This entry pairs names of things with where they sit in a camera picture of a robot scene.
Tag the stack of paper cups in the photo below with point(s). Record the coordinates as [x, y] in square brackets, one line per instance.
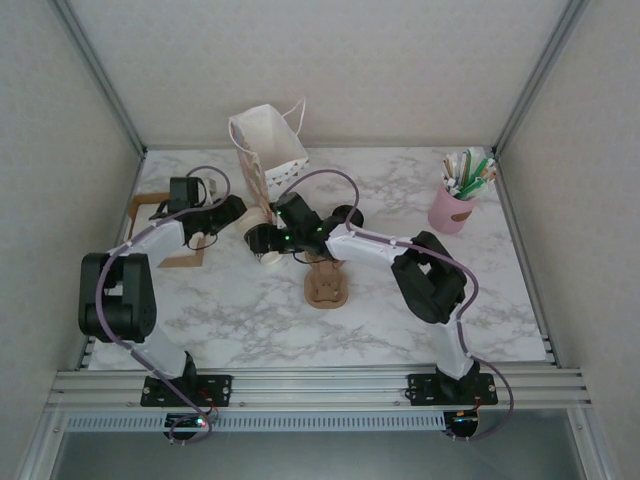
[257, 220]

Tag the brown pulp cup carrier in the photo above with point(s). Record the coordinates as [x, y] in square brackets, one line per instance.
[325, 292]

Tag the patterned white paper bag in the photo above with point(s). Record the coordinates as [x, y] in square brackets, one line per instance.
[270, 140]

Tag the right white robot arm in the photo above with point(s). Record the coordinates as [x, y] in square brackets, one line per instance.
[365, 252]

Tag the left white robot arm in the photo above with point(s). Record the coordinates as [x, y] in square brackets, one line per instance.
[167, 245]

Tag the stack of black lids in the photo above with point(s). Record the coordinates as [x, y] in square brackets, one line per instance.
[345, 212]

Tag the brown cardboard napkin box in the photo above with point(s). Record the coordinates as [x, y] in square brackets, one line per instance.
[175, 261]

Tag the white napkin stack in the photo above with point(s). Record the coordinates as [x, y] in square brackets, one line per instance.
[145, 212]

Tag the pink straw holder cup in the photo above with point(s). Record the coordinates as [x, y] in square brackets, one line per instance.
[450, 210]

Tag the white paper-wrapped straw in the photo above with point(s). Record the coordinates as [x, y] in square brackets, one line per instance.
[448, 170]
[490, 174]
[468, 162]

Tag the small black circuit board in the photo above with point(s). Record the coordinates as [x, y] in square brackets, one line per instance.
[462, 425]
[187, 422]

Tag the aluminium mounting rail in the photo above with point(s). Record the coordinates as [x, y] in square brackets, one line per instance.
[320, 387]

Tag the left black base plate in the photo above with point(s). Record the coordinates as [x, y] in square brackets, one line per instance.
[220, 387]

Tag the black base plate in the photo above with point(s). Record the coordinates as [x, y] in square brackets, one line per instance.
[220, 387]
[422, 390]

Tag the aluminium upright frame post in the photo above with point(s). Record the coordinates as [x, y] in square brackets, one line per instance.
[542, 75]
[100, 75]

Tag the aluminium side rail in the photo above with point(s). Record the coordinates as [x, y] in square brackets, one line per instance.
[549, 345]
[87, 356]

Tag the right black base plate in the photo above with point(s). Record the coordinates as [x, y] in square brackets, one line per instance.
[422, 390]

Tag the aluminium frame leg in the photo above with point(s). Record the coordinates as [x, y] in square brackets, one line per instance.
[597, 450]
[37, 450]

